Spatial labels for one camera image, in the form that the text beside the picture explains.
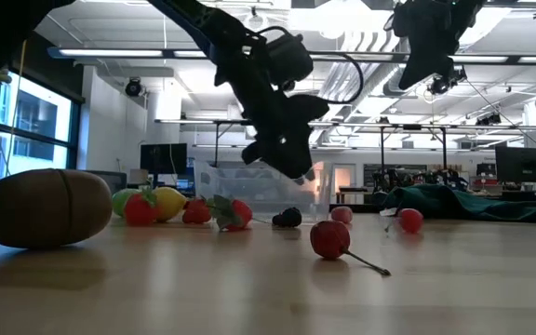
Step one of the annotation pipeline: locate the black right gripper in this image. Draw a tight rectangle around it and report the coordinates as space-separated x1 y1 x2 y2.
391 0 464 90

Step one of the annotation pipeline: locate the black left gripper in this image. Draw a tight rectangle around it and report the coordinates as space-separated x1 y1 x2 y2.
215 36 329 185

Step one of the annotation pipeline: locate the clear plastic container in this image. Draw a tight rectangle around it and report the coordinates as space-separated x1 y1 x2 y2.
193 160 333 223

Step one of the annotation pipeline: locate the pink toy peach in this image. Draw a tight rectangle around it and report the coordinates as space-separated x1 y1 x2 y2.
330 206 355 225

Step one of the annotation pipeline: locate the dark red toy cherry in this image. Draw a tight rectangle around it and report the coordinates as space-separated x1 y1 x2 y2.
309 220 393 277

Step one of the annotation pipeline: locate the small leafy toy strawberry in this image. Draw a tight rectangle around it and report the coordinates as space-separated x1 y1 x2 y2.
181 196 213 225

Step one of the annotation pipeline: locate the yellow toy lemon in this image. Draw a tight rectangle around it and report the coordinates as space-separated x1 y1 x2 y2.
153 186 188 223

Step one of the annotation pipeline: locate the bright red toy cherry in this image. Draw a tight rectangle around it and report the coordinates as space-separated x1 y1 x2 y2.
383 208 425 235

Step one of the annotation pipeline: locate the green toy lime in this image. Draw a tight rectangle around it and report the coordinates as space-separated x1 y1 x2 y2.
111 188 141 218

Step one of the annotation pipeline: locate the black ceiling track light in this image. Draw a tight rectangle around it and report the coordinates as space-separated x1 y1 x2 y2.
428 64 468 97

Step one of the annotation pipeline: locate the small black ceiling light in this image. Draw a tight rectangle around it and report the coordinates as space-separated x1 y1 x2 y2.
475 113 503 127

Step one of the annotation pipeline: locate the small black computer monitor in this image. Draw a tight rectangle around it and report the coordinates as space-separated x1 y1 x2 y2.
140 142 189 176

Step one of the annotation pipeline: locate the red storage box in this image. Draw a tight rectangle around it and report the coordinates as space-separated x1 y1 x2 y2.
470 174 500 186

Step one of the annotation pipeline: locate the dark green cloth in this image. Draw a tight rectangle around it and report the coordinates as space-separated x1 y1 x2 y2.
372 183 536 224

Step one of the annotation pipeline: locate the large black computer monitor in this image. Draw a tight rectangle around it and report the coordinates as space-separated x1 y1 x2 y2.
494 146 536 184

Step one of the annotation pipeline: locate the black round ceiling fixture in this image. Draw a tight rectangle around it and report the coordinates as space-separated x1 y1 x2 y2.
124 77 145 99

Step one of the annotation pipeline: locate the long ceiling light bar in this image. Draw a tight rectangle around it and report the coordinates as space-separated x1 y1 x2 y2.
47 46 536 66

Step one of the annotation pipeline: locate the large room window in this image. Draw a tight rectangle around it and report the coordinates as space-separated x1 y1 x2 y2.
0 69 83 187

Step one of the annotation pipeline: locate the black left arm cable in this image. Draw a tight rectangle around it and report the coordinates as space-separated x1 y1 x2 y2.
312 49 366 105

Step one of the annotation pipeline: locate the black metal rig frame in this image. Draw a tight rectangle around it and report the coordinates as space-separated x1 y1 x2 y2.
378 123 449 185
212 119 250 168

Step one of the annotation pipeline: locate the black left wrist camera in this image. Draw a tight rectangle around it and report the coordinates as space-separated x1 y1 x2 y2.
267 31 315 93

